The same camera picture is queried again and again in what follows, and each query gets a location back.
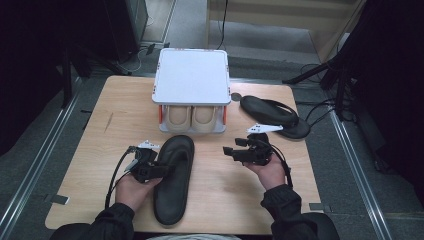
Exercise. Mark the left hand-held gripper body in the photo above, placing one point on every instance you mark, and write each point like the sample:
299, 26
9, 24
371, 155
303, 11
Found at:
143, 160

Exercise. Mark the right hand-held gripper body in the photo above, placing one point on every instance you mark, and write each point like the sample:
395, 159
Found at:
255, 150

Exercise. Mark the black flip-flop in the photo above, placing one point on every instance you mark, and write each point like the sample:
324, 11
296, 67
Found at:
176, 196
266, 111

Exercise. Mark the cream clog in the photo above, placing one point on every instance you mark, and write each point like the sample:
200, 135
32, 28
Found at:
204, 118
178, 118

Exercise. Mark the white shoe rack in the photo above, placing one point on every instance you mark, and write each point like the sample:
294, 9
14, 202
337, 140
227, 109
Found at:
191, 76

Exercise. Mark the person's right hand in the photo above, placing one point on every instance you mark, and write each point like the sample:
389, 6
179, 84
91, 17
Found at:
270, 173

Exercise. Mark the person's left hand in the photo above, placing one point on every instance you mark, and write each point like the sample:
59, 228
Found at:
135, 193

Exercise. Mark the round table grommet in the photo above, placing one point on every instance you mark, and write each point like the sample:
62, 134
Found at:
236, 96

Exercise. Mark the grey tape strip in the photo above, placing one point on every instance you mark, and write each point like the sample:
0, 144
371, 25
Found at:
57, 199
320, 207

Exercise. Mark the black metal stand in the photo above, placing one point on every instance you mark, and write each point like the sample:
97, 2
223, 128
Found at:
66, 83

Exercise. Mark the black tripod stand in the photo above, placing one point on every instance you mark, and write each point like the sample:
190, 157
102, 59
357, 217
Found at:
338, 76

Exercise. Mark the wooden step platform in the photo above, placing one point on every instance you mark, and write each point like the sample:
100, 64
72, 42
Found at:
266, 20

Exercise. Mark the dark cabinet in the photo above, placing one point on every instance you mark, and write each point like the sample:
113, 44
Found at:
128, 30

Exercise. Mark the black curtain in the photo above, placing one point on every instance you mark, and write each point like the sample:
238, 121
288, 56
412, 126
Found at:
393, 83
30, 66

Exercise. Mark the metal floor rail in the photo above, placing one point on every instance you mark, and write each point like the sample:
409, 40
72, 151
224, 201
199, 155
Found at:
40, 146
360, 173

